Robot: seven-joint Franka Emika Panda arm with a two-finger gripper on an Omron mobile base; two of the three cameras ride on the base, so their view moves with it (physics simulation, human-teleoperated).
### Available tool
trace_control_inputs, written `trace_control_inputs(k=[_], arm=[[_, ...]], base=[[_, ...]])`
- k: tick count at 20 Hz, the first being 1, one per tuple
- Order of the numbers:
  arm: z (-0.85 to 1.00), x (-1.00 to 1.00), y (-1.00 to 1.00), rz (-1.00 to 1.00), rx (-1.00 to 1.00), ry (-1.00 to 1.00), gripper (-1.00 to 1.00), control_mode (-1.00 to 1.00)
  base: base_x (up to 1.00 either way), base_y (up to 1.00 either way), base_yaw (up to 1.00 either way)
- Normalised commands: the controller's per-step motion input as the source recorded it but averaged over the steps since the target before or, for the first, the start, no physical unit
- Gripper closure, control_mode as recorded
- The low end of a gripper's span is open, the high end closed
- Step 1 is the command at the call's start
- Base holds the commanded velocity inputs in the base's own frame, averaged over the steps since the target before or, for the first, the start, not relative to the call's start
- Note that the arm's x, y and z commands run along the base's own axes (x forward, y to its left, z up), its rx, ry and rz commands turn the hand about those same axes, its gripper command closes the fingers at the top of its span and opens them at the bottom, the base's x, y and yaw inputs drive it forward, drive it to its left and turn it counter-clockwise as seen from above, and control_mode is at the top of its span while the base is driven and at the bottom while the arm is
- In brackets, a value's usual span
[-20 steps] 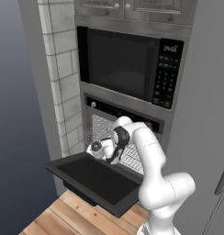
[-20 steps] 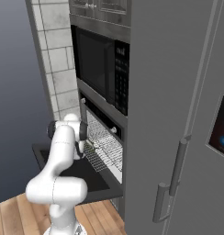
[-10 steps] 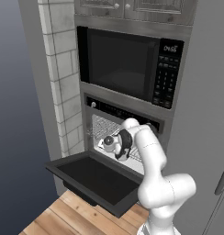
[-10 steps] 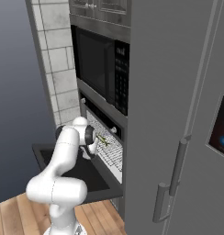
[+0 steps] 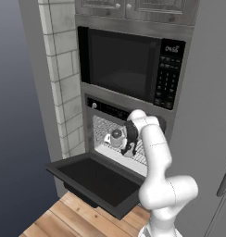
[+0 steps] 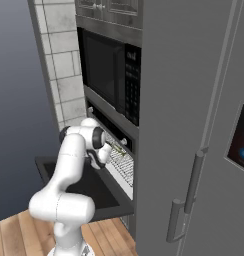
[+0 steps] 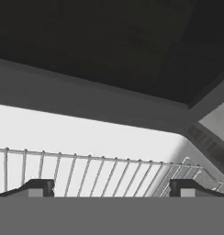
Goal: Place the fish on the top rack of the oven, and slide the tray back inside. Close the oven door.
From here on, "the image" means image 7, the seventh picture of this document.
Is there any grey oven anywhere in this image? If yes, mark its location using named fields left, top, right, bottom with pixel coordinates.
left=147, top=98, right=224, bottom=198

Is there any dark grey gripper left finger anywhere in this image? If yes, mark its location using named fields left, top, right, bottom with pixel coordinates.
left=0, top=178, right=55, bottom=198

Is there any silver wire oven rack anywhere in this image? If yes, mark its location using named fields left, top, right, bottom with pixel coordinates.
left=0, top=147, right=224, bottom=198

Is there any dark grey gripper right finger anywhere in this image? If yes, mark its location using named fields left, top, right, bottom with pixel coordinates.
left=169, top=178, right=224, bottom=198

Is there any grey oven door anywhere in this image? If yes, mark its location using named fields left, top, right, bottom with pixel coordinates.
left=0, top=0, right=224, bottom=135

